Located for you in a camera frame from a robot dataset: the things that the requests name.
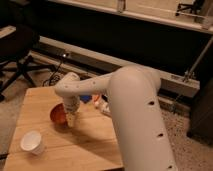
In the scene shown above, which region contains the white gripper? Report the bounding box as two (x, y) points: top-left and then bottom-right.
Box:
(63, 96), (80, 128)

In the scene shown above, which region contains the red ceramic bowl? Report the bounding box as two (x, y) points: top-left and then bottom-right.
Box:
(50, 103), (67, 125)

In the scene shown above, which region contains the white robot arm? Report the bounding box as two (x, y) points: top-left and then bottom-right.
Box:
(54, 65), (178, 171)

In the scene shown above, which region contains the blue sponge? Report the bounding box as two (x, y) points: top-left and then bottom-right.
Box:
(80, 95), (92, 103)

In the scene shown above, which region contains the white box with label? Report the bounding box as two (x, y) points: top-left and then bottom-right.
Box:
(95, 101), (110, 116)

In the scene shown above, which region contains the white paper cup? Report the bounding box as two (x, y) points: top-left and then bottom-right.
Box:
(20, 131), (45, 155)

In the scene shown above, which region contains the black office chair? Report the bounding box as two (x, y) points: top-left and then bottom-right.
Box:
(0, 25), (56, 102)

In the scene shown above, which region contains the metal pole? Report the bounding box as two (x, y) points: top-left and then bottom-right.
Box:
(170, 41), (212, 112)

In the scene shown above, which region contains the black chair base background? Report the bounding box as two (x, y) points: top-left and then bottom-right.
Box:
(175, 0), (205, 16)

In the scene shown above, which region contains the black cable on floor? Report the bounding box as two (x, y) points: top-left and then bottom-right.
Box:
(41, 52), (73, 88)

